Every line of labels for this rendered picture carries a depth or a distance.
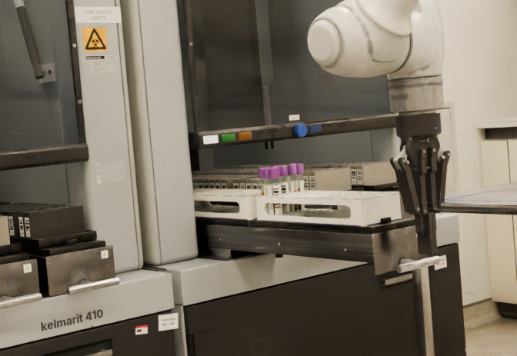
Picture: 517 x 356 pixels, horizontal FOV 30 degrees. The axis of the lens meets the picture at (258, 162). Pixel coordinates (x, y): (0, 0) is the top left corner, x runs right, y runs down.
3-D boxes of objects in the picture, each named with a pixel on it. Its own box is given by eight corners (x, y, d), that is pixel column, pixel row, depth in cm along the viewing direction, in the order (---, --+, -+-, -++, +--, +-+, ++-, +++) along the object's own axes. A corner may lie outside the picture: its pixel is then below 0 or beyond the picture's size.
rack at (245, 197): (166, 221, 214) (164, 193, 214) (202, 215, 220) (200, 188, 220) (250, 226, 191) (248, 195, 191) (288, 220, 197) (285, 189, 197)
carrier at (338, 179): (346, 192, 228) (345, 167, 228) (352, 192, 227) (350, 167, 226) (310, 198, 221) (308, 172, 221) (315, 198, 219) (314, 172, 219)
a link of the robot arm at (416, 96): (376, 82, 162) (378, 118, 162) (417, 78, 155) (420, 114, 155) (412, 80, 167) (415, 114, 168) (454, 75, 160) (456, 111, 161)
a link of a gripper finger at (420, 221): (425, 203, 161) (412, 205, 159) (427, 233, 161) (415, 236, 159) (418, 203, 162) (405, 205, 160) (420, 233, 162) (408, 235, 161)
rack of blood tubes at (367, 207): (255, 227, 190) (253, 195, 189) (294, 220, 196) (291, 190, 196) (364, 234, 167) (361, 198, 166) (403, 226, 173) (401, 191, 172)
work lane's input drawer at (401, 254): (153, 251, 216) (149, 212, 216) (203, 242, 225) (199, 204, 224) (394, 278, 160) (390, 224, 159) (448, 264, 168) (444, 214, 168)
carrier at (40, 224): (81, 236, 184) (78, 204, 183) (87, 236, 182) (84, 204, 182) (25, 245, 176) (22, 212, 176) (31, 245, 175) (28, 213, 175)
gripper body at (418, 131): (417, 112, 167) (421, 165, 167) (383, 115, 162) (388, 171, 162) (451, 110, 161) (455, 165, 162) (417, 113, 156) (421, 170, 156)
